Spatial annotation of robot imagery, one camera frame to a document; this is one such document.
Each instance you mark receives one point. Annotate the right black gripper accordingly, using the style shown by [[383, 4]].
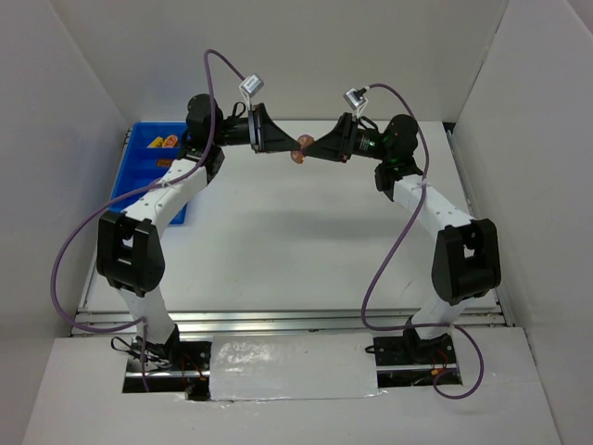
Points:
[[346, 137]]

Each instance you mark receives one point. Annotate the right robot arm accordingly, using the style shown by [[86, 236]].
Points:
[[466, 263]]

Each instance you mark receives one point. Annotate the white foil covered panel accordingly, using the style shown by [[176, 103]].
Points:
[[292, 367]]

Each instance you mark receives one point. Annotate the aluminium rail base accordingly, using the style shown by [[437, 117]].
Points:
[[197, 325]]

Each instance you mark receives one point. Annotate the pink orange lego piece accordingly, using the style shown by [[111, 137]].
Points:
[[304, 141]]

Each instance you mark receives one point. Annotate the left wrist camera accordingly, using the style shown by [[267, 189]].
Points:
[[251, 85]]

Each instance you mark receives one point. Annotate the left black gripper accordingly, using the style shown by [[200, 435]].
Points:
[[256, 128]]

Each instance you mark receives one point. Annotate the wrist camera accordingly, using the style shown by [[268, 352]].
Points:
[[251, 85], [357, 100]]

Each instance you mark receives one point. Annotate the blue compartment bin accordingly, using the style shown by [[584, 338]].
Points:
[[138, 163]]

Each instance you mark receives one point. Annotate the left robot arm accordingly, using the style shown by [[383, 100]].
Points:
[[129, 253]]

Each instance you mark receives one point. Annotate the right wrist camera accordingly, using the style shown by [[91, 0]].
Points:
[[357, 100]]

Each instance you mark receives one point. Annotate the yellow rectangular lego brick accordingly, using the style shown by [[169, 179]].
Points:
[[156, 143]]

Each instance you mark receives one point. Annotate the yellow oval printed lego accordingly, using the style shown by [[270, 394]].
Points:
[[171, 141]]

